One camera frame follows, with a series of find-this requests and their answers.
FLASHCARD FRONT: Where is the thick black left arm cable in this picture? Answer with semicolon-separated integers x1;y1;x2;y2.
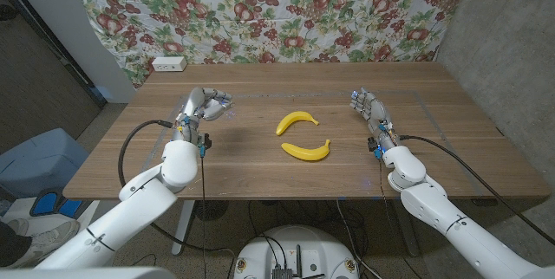
117;119;235;254

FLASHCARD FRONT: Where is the black door frame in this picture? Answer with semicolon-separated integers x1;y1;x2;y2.
0;0;108;107

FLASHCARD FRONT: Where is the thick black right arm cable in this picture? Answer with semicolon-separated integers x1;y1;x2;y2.
397;133;555;245

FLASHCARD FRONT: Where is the white robot chest panel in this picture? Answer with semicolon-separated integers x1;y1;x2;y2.
0;266;177;279

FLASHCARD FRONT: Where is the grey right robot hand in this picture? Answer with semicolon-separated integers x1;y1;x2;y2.
349;88;396;146

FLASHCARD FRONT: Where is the grey sneaker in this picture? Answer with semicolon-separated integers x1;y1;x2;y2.
12;219;82;269
3;217;30;237

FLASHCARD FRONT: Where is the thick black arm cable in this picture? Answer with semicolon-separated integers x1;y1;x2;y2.
397;133;555;245
117;119;235;254

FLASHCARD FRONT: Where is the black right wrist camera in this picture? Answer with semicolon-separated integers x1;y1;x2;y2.
367;137;383;161

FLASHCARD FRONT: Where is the grey table leg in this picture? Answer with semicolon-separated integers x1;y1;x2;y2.
392;199;422;257

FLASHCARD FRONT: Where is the white table leg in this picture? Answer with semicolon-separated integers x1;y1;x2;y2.
171;199;196;256

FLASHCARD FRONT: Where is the floral fruit print backdrop cloth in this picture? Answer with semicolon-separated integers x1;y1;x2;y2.
60;0;476;89

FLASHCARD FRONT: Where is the white floor board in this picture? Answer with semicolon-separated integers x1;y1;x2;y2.
0;196;101;270

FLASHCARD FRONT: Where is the blue padded black object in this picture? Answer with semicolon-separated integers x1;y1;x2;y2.
29;190;83;219

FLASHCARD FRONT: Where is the white power strip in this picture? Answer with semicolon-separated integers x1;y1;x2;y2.
151;55;188;73

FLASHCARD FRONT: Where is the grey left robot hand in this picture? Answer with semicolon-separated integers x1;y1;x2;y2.
176;87;235;135

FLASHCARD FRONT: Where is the white robot torso base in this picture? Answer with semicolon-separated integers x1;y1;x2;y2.
233;225;360;279

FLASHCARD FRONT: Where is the black round fan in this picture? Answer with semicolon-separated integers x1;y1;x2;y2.
193;200;230;223

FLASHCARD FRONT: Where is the yellow toy banana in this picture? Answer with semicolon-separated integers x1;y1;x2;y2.
275;111;320;137
280;139;332;162

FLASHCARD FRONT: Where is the dark trouser leg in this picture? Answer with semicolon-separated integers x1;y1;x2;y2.
0;222;32;267

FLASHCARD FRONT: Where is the blue-grey storage box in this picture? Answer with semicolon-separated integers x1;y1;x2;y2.
0;127;90;200

